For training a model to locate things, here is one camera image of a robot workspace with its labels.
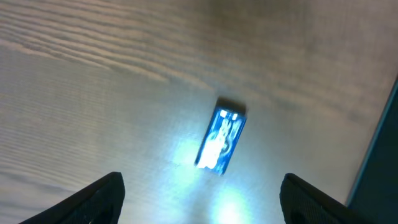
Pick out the blue Eclipse mints box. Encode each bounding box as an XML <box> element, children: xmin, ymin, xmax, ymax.
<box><xmin>195</xmin><ymin>106</ymin><xmax>247</xmax><ymax>175</ymax></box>

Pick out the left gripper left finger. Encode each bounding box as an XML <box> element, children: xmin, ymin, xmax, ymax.
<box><xmin>21</xmin><ymin>172</ymin><xmax>125</xmax><ymax>224</ymax></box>

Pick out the dark green gift box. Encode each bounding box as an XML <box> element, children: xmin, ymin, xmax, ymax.
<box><xmin>348</xmin><ymin>81</ymin><xmax>397</xmax><ymax>223</ymax></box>

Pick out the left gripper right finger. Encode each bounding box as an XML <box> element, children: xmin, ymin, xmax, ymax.
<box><xmin>279</xmin><ymin>173</ymin><xmax>386</xmax><ymax>224</ymax></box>

